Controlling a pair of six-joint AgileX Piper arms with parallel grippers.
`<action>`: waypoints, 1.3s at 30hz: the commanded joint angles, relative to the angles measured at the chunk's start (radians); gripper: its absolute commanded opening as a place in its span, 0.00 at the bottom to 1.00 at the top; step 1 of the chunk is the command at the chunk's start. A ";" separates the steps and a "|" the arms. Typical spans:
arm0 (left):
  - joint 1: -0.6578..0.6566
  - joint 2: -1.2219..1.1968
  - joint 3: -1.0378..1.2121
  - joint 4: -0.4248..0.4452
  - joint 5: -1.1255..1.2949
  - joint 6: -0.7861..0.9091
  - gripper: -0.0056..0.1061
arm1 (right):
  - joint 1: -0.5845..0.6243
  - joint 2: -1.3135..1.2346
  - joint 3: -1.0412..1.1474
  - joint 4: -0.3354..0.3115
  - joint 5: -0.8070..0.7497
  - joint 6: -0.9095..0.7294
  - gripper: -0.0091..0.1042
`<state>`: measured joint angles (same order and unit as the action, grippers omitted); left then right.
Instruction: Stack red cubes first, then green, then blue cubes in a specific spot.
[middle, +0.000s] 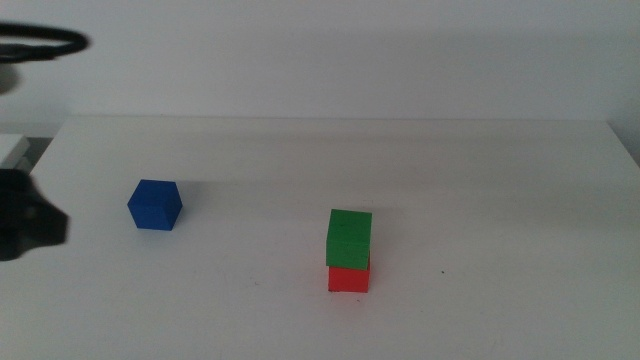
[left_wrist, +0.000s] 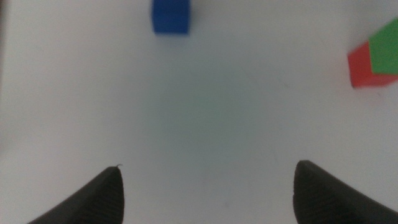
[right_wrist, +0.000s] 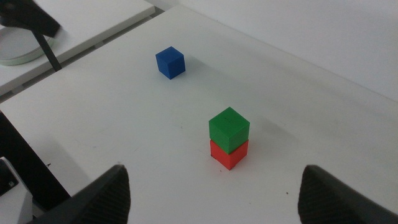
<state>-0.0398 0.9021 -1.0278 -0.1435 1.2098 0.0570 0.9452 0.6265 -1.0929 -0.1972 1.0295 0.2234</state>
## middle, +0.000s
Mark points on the blue cube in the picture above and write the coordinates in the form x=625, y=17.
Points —
x=155, y=207

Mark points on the green cube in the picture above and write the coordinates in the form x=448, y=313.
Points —
x=348, y=240

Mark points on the red cube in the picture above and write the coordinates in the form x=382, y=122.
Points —
x=348, y=281

